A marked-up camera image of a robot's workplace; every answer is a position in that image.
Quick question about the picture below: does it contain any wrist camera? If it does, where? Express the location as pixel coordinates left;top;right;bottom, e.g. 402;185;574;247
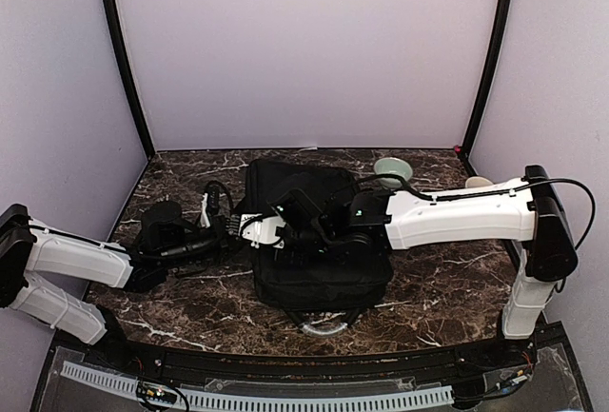
199;182;222;228
238;214;286;249

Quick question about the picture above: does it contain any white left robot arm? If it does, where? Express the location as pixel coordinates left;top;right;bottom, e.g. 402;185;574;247
1;201;238;370

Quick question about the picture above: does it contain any right black corner post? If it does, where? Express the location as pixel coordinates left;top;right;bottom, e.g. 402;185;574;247
461;0;511;157

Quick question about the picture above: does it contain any pale green ceramic bowl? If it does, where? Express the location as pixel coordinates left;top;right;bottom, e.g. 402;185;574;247
373;157;414;190

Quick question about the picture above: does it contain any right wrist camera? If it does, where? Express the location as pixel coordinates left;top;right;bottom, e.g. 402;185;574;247
238;214;286;249

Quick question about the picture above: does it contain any black student bag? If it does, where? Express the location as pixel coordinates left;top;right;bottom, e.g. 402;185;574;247
235;159;394;337

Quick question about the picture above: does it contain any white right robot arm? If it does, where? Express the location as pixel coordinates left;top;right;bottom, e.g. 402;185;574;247
273;166;579;368

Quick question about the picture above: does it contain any small circuit board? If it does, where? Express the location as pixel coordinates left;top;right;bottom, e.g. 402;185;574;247
136;382;179;405

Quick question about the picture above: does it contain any white slotted cable duct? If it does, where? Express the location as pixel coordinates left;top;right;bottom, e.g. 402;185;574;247
60;362;455;411

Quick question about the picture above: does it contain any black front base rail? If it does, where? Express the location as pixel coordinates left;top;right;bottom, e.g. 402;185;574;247
51;324;567;389

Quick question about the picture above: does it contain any black corner post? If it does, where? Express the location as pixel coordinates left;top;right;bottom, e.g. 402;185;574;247
461;0;511;157
102;0;156;160

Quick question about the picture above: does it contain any left black corner post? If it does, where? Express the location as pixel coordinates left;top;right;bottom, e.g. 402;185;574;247
102;0;156;160

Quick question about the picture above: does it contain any beige ceramic mug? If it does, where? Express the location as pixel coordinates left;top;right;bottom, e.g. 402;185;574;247
464;176;494;188

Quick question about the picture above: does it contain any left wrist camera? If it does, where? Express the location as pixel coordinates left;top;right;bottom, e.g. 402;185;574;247
199;182;222;228

